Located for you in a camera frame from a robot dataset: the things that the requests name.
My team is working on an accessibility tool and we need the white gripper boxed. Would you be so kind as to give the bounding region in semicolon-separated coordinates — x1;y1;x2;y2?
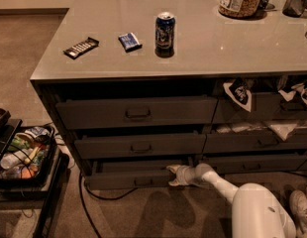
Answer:
166;165;207;186

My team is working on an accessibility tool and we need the grey drawer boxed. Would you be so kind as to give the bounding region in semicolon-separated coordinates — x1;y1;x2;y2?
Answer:
74;132;206;159
213;92;307;124
203;131;307;154
85;158;192;190
55;96;217;130
201;153;307;175

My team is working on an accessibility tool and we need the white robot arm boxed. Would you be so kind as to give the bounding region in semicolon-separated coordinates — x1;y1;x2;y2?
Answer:
166;164;296;238

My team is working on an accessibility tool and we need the white plastic bag in drawer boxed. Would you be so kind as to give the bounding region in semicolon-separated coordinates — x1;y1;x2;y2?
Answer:
215;120;307;141

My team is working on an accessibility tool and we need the grey counter cabinet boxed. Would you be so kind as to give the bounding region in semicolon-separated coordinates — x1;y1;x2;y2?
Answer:
31;0;307;189

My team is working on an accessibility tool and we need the black white chip bag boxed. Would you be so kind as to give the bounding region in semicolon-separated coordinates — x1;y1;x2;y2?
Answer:
223;77;253;112

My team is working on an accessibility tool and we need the white sneaker left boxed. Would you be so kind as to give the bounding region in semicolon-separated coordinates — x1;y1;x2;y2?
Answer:
289;190;307;238

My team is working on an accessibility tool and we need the blue snack packet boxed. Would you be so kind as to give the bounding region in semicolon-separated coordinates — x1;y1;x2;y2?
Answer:
118;33;143;53

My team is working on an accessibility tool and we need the black bin of items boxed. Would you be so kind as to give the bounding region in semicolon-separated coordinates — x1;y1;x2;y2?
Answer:
0;125;56;187

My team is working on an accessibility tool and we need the blue drink can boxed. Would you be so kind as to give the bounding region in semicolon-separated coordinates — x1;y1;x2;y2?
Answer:
155;12;175;52

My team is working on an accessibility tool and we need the dark striped snack bar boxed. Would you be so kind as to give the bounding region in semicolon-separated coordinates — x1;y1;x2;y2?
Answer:
63;37;99;60

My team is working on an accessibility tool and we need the black floor cable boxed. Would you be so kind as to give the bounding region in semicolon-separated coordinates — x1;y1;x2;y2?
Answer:
77;171;307;238

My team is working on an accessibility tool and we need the black cart frame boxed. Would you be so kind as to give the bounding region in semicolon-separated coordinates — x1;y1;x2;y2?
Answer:
0;109;69;238

